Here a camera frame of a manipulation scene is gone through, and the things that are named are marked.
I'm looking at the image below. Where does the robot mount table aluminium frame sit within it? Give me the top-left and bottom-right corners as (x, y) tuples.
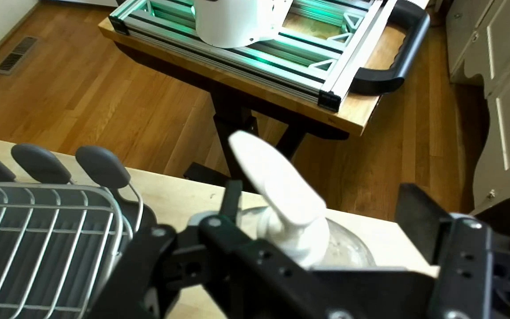
(97, 0), (432, 179)

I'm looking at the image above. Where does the clear plastic bottle white pump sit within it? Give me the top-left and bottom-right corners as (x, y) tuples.
(186, 129), (379, 274)

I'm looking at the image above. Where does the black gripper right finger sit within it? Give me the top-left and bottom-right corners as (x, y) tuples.
(396, 182), (510, 319)

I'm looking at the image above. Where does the white cabinet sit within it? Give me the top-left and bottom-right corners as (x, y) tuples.
(444, 0), (510, 227)

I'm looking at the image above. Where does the black table handle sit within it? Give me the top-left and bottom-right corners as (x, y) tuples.
(349, 0), (432, 97)

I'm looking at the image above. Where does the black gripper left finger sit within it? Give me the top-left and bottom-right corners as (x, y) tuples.
(85, 179), (327, 319)

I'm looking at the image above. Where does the steel wire dish rack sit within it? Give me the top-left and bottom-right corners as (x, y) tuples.
(0, 143), (157, 319)

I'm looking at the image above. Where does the metal floor vent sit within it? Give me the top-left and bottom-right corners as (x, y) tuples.
(0, 35), (41, 76)

